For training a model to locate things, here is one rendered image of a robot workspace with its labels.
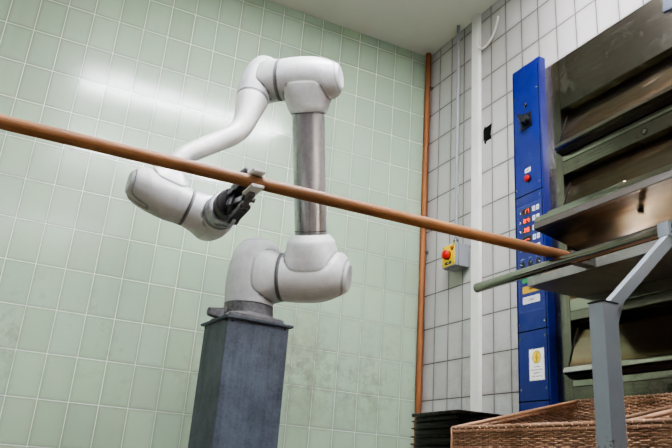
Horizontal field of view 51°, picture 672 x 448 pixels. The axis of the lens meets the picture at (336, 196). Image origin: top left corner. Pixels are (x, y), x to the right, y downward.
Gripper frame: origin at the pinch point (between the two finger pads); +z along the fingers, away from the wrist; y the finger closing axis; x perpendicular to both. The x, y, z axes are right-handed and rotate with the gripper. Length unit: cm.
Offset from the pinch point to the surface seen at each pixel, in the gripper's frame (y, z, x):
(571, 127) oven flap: -60, -26, -122
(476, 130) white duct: -80, -79, -120
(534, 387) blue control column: 30, -45, -119
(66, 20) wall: -98, -121, 48
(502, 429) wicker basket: 47, -3, -72
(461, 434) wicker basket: 49, -19, -72
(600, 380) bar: 40, 40, -62
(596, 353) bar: 34, 39, -62
